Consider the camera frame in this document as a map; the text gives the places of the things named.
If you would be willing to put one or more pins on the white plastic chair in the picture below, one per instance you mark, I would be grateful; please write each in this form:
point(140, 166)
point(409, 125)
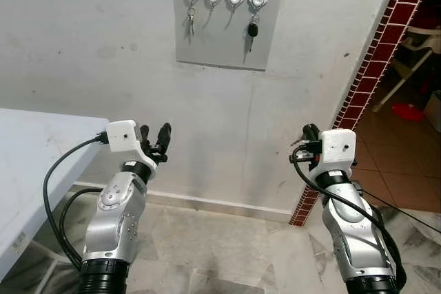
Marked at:
point(419, 39)

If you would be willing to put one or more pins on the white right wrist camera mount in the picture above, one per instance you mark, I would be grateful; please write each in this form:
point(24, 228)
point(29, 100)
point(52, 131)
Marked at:
point(339, 149)

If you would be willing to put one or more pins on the grey box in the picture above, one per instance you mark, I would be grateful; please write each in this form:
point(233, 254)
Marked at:
point(434, 109)

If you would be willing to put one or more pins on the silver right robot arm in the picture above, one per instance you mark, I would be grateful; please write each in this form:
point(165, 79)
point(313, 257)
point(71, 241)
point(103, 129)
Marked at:
point(355, 232)

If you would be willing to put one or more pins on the red round dish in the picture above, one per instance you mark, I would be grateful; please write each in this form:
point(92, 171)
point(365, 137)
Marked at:
point(408, 111)

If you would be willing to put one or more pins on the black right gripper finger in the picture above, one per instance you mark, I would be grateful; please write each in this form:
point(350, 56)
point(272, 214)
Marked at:
point(311, 132)

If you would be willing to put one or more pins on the grey wall board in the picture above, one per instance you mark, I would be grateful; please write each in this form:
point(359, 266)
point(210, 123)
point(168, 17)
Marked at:
point(220, 46)

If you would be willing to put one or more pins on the silver key bunch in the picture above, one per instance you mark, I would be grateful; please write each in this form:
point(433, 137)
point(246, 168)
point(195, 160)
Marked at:
point(191, 22)

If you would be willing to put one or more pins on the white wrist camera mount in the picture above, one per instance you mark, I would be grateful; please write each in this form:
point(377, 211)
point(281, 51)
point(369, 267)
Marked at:
point(124, 135)
point(339, 149)

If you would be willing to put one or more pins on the red tiled wall trim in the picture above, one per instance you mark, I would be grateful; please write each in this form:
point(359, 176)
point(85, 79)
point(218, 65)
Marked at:
point(372, 67)

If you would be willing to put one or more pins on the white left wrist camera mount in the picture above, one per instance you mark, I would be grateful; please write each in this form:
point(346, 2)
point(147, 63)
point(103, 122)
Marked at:
point(124, 135)

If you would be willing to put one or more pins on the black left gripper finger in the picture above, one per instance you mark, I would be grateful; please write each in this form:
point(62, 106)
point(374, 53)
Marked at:
point(145, 133)
point(163, 135)

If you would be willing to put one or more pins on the black car key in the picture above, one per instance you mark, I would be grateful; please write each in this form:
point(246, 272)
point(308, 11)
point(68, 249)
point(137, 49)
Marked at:
point(253, 29)

